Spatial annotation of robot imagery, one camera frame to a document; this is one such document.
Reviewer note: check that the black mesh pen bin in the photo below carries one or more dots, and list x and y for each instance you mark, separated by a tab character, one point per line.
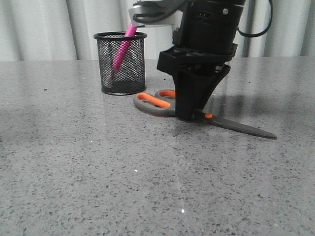
130	78

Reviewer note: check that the grey orange scissors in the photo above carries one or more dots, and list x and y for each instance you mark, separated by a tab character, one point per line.
162	104

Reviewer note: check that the grey curtain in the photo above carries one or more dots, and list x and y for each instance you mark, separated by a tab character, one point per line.
64	29

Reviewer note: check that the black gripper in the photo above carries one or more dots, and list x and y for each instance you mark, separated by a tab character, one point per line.
205	38

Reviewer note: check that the pink marker pen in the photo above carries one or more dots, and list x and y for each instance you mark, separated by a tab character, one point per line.
123	47

